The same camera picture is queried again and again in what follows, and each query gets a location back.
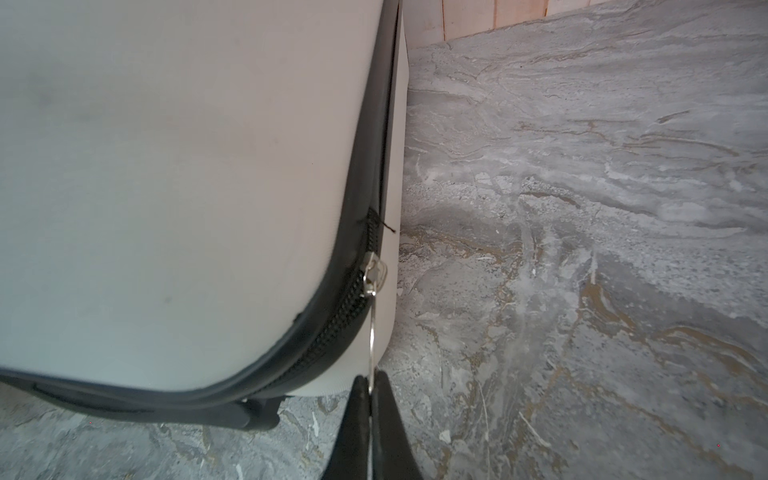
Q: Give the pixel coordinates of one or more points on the white and black suitcase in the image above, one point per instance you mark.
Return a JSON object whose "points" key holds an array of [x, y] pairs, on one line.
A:
{"points": [[199, 202]]}

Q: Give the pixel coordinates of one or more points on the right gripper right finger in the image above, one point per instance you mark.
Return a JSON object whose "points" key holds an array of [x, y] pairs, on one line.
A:
{"points": [[392, 456]]}

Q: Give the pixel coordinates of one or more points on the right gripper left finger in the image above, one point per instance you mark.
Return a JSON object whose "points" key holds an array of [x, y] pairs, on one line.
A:
{"points": [[349, 456]]}

